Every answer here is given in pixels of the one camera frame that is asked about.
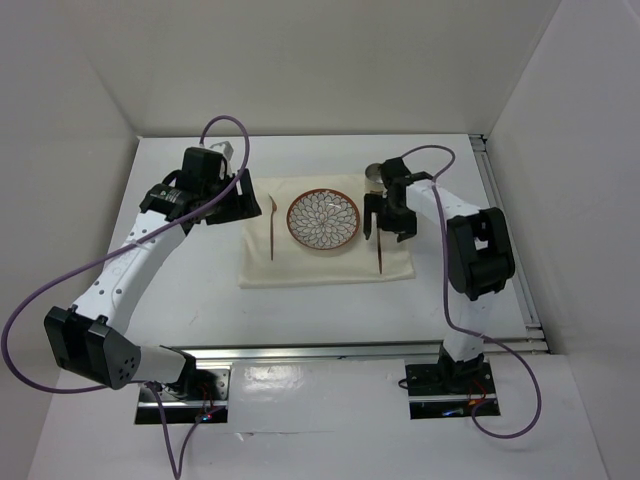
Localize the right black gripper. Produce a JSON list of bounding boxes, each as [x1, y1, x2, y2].
[[364, 192, 418, 241]]

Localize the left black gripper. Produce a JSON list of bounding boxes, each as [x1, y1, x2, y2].
[[202, 167, 261, 225]]

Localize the copper knife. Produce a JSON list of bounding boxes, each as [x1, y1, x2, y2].
[[376, 228, 383, 275]]

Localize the silver metal cup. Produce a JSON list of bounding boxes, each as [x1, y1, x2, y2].
[[364, 163, 385, 196]]

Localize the cream cloth placemat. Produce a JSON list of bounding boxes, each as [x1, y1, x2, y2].
[[238, 174, 415, 289]]

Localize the floral patterned ceramic plate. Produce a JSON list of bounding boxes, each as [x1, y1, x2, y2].
[[286, 188, 361, 251]]

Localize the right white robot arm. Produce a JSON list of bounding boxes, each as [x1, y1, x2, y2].
[[363, 157, 515, 394]]

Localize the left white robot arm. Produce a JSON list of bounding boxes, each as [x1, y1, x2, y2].
[[44, 142, 261, 399]]

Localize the aluminium front rail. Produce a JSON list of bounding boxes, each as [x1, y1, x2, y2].
[[159, 340, 549, 365]]

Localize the aluminium rail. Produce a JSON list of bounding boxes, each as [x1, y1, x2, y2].
[[469, 133, 546, 346], [159, 340, 549, 365]]

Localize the aluminium right side rail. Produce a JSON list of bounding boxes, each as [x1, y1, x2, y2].
[[469, 133, 546, 346]]

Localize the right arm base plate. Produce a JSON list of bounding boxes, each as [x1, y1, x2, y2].
[[398, 362, 501, 420]]

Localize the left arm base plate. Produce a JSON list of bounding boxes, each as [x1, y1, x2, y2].
[[134, 363, 231, 425]]

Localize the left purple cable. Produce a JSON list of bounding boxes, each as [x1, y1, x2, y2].
[[2, 115, 251, 479]]

